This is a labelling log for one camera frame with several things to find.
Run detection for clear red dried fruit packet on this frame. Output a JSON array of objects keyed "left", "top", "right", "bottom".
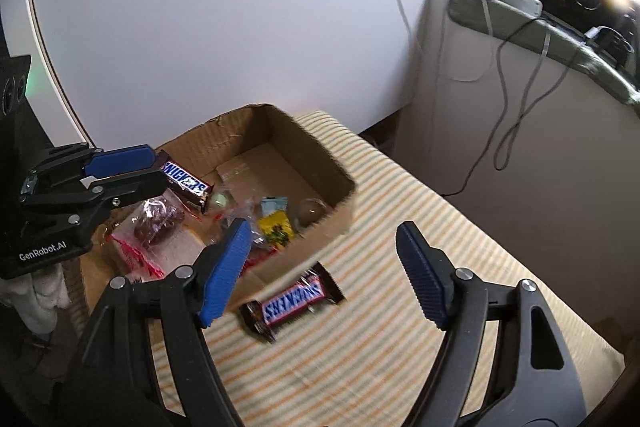
[{"left": 107, "top": 196, "right": 189, "bottom": 284}]

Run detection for clear snack packet red print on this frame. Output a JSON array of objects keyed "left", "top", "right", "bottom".
[{"left": 210, "top": 206, "right": 279, "bottom": 269}]

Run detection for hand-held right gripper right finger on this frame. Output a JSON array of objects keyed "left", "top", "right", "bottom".
[{"left": 396, "top": 221, "right": 589, "bottom": 427}]

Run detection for grey window ledge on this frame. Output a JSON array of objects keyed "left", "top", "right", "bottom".
[{"left": 446, "top": 0, "right": 640, "bottom": 106}]

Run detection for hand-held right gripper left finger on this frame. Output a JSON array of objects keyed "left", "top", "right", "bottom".
[{"left": 60, "top": 218, "right": 253, "bottom": 427}]

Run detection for person's left hand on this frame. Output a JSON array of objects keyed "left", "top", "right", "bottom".
[{"left": 0, "top": 264, "right": 69, "bottom": 338}]

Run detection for brown chocolate bar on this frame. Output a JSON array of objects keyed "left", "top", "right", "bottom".
[
  {"left": 238, "top": 264, "right": 346, "bottom": 344},
  {"left": 157, "top": 150, "right": 214, "bottom": 214}
]

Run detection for yellow snack packet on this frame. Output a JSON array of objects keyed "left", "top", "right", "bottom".
[{"left": 257, "top": 212, "right": 299, "bottom": 251}]

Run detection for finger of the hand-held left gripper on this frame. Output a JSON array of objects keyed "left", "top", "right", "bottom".
[
  {"left": 92, "top": 167, "right": 166, "bottom": 208},
  {"left": 84, "top": 145, "right": 157, "bottom": 178}
]

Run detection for clear jelly cup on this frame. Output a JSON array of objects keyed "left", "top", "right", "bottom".
[{"left": 297, "top": 199, "right": 331, "bottom": 234}]

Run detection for striped tablecloth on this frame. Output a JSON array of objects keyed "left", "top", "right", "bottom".
[{"left": 65, "top": 109, "right": 627, "bottom": 427}]

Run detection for cardboard box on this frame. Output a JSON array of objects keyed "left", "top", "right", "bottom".
[{"left": 80, "top": 104, "right": 359, "bottom": 344}]

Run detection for black charger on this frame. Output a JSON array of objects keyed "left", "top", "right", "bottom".
[{"left": 584, "top": 25, "right": 632, "bottom": 58}]

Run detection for pink and white snack packet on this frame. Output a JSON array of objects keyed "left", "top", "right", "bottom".
[{"left": 152, "top": 228, "right": 208, "bottom": 275}]

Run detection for dark hanging cable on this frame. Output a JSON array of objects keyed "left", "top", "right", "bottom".
[{"left": 440, "top": 17, "right": 583, "bottom": 198}]

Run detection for light blue snack packet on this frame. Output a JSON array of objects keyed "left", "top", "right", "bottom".
[{"left": 259, "top": 196, "right": 291, "bottom": 218}]

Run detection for white round panel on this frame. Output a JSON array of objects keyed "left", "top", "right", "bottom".
[{"left": 26, "top": 0, "right": 442, "bottom": 148}]

